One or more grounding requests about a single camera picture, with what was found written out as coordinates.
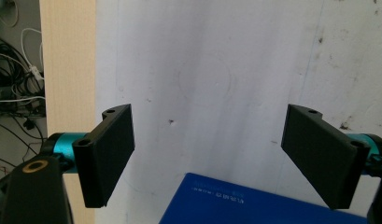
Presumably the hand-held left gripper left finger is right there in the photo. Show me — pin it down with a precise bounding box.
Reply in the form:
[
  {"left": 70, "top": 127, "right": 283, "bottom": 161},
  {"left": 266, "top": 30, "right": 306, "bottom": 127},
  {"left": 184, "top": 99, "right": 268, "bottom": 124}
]
[{"left": 72, "top": 104, "right": 135, "bottom": 209}]

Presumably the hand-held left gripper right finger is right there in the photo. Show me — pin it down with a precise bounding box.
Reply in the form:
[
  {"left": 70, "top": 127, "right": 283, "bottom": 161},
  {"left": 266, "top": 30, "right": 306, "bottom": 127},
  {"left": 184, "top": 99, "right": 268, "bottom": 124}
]
[{"left": 280, "top": 104, "right": 372, "bottom": 210}]

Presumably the blue cardboard box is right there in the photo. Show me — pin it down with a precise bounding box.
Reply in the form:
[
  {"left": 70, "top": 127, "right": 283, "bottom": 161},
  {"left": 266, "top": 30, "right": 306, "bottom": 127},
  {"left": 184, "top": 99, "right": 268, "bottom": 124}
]
[{"left": 159, "top": 173, "right": 369, "bottom": 224}]

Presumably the tangle of floor cables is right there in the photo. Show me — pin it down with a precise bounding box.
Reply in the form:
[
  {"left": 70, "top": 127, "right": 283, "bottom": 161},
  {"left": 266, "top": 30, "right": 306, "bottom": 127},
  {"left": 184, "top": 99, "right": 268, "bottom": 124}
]
[{"left": 0, "top": 0, "right": 47, "bottom": 176}]

